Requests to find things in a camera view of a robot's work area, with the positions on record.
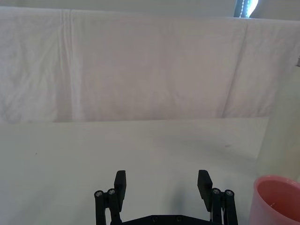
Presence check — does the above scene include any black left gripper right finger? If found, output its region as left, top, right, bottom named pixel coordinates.
left=197, top=170, right=239, bottom=225

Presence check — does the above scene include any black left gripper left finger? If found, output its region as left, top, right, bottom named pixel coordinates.
left=94, top=170, right=128, bottom=225

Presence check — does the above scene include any cream vacuum bottle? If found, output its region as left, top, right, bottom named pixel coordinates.
left=255, top=55, right=300, bottom=182

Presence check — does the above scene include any white table cloth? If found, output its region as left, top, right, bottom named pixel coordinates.
left=0, top=117, right=270, bottom=225

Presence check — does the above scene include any white curtain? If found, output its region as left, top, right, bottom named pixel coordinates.
left=0, top=0, right=300, bottom=125

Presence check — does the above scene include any pink plastic cup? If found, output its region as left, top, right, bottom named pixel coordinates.
left=250, top=174, right=300, bottom=225

